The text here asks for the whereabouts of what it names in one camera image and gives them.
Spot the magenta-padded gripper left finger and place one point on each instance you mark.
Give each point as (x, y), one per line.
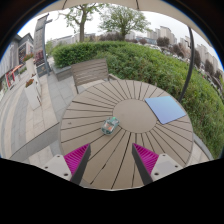
(76, 159)

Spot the white planter box with flowers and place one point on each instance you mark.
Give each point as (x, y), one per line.
(30, 65)
(32, 93)

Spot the blue rectangular mouse pad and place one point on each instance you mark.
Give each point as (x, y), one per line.
(165, 109)

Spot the storefront building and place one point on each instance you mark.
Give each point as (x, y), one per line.
(13, 60)

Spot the sparse-leaved tree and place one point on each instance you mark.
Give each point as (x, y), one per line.
(81, 20)

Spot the green trimmed hedge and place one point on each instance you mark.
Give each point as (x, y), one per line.
(160, 66)

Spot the grey slatted outdoor chair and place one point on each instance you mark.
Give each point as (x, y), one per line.
(89, 70)

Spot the distant high-rise buildings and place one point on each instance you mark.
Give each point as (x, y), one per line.
(166, 33)

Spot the curved black umbrella pole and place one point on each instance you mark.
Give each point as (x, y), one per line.
(190, 63)

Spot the round-crowned leafy tree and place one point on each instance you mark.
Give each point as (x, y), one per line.
(124, 20)

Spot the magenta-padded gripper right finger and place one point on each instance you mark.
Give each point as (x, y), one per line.
(146, 159)

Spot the beige umbrella canopy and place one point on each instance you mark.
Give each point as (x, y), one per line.
(110, 2)

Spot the tall grey sign pillar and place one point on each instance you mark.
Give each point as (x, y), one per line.
(40, 43)

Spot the transparent teal computer mouse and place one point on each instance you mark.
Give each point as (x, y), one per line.
(110, 126)

